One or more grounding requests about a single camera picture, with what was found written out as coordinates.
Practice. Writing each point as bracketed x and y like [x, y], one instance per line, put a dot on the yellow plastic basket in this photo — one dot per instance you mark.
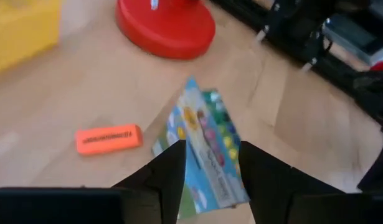
[20, 31]

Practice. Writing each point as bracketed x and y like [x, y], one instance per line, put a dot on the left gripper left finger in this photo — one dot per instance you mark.
[166, 174]

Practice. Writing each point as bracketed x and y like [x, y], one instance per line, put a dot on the red and black glove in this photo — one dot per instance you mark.
[381, 66]

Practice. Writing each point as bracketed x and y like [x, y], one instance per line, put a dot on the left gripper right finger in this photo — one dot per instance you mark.
[266, 180]

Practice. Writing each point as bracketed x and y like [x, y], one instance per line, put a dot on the orange eraser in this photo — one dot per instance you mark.
[108, 139]

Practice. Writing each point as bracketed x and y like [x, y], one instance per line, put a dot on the red desk lamp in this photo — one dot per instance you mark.
[166, 28]

